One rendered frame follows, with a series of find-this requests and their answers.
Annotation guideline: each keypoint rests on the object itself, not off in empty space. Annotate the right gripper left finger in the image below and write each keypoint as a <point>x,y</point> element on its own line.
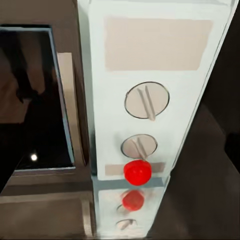
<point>12,150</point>

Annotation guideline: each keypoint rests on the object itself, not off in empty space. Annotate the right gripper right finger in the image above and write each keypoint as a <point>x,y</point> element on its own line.
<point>232,148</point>

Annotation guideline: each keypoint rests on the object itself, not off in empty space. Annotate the fridge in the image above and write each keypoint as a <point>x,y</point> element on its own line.
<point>222,92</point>

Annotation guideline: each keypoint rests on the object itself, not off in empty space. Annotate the microwave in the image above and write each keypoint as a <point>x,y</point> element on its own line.
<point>105,88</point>

